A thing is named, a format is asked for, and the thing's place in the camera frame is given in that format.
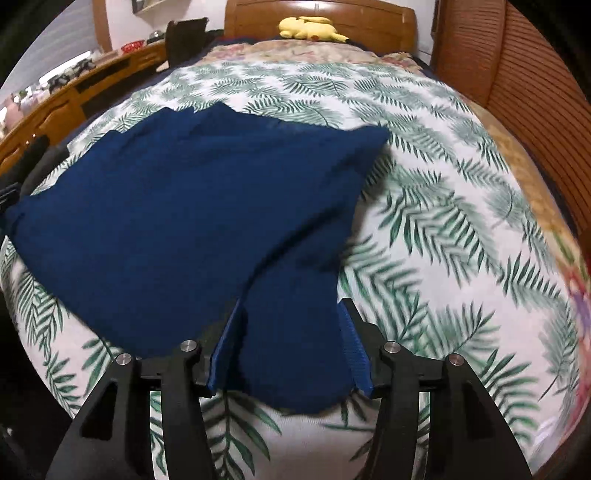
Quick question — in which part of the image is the white wall shelf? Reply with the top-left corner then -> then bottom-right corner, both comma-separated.
131,0 -> 172,14

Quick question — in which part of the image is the yellow plush toy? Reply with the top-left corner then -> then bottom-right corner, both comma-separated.
278,16 -> 350,45

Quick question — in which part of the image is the wooden desk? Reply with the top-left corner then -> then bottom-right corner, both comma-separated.
0,39 -> 170,168

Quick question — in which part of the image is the dark grey cloth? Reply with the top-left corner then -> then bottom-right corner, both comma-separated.
0,133 -> 64,200

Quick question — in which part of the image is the wooden headboard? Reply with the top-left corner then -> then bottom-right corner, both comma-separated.
225,0 -> 419,57

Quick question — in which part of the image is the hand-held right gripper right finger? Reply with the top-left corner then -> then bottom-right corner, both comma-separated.
339,298 -> 548,480

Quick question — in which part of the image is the navy blue blazer jacket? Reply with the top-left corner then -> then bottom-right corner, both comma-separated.
4,102 -> 391,414

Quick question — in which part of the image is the dark chair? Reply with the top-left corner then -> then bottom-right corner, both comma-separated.
164,17 -> 209,71

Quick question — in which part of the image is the wooden bed with leaf bedspread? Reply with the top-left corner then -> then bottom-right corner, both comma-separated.
0,60 -> 583,480

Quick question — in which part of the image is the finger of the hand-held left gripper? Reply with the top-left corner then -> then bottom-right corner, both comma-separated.
0,182 -> 22,214

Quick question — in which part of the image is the wooden louvered wardrobe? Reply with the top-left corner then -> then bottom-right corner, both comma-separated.
431,0 -> 591,224

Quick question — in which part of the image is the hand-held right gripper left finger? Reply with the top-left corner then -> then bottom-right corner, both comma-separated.
44,300 -> 245,480

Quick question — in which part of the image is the wooden window frame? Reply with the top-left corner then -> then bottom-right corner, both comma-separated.
91,0 -> 114,52

